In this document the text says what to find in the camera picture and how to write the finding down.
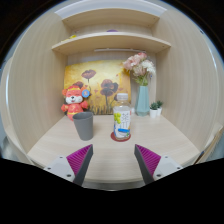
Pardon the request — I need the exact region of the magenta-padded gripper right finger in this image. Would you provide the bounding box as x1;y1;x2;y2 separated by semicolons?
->
133;143;184;186

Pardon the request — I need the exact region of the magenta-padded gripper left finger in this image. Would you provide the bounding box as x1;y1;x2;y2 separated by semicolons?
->
43;143;95;187

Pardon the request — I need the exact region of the clear plastic drink bottle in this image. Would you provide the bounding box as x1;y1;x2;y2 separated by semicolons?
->
112;92;133;141

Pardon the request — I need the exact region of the grey textured cup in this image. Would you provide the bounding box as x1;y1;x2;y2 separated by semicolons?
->
72;111;95;142

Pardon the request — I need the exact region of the flat round red coaster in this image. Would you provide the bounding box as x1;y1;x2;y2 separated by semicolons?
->
110;130;132;143

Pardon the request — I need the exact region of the small potted plant white pot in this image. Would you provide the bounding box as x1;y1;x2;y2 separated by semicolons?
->
148;101;159;119
155;99;165;116

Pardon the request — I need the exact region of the red plush toy figure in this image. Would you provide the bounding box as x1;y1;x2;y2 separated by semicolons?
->
60;84;92;122

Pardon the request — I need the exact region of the teal vase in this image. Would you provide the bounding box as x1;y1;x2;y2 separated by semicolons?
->
134;84;151;118

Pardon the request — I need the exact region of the yellow flower painting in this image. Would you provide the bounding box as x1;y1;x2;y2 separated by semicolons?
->
63;59;132;116

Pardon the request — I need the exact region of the pink and white flower bouquet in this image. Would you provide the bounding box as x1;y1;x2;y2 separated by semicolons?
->
122;51;157;87

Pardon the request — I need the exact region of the light wooden shelf unit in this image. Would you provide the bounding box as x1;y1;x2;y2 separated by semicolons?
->
51;1;172;56

